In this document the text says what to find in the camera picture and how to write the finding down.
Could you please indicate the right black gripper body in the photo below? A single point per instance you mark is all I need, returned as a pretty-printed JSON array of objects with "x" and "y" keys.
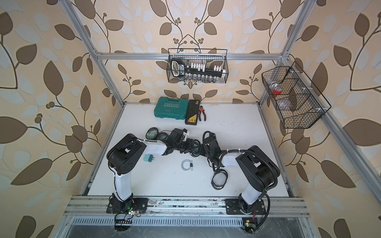
[{"x": 203, "y": 151}]

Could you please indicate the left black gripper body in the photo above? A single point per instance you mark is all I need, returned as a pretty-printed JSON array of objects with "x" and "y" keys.
[{"x": 183, "y": 147}]

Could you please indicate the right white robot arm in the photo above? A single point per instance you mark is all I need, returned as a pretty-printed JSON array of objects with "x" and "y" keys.
[{"x": 259, "y": 170}]

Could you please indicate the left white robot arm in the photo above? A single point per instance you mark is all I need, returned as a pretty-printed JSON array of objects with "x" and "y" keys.
[{"x": 124, "y": 156}]

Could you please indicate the black yellow-label case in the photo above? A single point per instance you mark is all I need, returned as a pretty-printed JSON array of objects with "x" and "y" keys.
[{"x": 192, "y": 112}]

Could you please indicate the green charger far left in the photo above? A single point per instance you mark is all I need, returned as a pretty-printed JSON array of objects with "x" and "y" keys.
[{"x": 148, "y": 158}]

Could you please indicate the green plastic tool case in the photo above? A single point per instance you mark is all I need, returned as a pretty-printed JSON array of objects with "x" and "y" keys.
[{"x": 171, "y": 108}]

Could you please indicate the orange black pliers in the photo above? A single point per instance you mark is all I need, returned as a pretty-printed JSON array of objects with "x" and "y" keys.
[{"x": 201, "y": 114}]

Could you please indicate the black socket set holder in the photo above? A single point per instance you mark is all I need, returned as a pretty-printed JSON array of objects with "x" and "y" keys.
[{"x": 178, "y": 68}]

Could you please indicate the red item in basket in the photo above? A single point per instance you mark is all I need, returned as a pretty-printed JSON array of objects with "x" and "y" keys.
[{"x": 275, "y": 89}]

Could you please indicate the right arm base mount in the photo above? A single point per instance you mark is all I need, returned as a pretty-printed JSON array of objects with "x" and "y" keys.
[{"x": 238, "y": 206}]

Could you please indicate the back wire basket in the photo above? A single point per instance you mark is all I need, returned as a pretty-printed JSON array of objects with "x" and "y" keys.
[{"x": 210, "y": 57}]

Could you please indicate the wire basket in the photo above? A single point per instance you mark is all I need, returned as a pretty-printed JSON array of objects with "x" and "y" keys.
[
  {"x": 301, "y": 103},
  {"x": 210, "y": 57}
]

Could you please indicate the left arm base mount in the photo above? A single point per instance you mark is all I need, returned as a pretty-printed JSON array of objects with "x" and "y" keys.
[{"x": 132, "y": 205}]

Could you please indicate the right wire basket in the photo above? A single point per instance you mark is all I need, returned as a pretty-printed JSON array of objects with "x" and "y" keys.
[{"x": 301, "y": 103}]

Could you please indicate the aluminium front rail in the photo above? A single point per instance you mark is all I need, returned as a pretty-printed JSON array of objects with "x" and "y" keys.
[{"x": 279, "y": 207}]

